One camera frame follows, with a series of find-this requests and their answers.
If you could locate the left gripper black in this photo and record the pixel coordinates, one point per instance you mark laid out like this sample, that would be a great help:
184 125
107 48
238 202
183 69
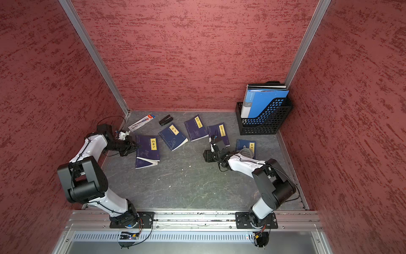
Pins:
130 147

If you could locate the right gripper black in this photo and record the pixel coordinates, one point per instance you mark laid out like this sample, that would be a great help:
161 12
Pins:
207 156

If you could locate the blue book Shijing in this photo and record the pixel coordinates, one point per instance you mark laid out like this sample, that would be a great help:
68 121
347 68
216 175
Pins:
140 163

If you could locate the blue book Hanfeizi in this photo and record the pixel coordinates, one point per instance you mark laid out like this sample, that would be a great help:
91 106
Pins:
149 149

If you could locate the grey knitted cloth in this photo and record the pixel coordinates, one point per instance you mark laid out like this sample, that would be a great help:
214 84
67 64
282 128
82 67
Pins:
246 152

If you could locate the blue book Mengxi Bitan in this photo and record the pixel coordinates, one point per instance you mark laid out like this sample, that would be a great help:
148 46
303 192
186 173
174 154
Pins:
240 143

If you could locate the blue book Zhuangzi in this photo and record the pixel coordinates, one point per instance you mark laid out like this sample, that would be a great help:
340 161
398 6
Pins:
173 137

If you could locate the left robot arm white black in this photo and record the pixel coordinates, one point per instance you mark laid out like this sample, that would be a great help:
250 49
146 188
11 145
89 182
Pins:
84 182

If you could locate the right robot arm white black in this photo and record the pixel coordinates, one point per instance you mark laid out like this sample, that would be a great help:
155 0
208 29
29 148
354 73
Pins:
274 185

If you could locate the blue book Yuewei notes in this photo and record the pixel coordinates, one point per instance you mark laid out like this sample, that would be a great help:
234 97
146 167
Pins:
219 130

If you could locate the blue book Tang poems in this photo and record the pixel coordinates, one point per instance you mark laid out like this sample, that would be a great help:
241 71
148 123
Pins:
196 129

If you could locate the white red pen package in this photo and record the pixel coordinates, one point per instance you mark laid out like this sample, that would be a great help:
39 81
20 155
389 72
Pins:
140 123

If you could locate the black stapler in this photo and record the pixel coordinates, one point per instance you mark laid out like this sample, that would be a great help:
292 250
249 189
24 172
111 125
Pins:
167 119

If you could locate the black mesh file holder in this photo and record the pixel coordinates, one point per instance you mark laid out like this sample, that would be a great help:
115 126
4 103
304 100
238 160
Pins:
268 122

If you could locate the blue folder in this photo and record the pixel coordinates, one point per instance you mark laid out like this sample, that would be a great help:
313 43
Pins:
256 100

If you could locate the dark folders behind blue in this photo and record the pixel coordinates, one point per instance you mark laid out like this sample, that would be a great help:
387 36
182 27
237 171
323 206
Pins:
270 85

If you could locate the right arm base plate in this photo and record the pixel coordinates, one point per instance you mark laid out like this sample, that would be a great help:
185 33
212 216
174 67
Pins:
248 220

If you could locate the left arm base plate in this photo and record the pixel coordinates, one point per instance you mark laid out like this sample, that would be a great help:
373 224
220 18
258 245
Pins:
141 220

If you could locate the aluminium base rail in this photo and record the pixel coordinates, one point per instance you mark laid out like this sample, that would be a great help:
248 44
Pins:
211 226

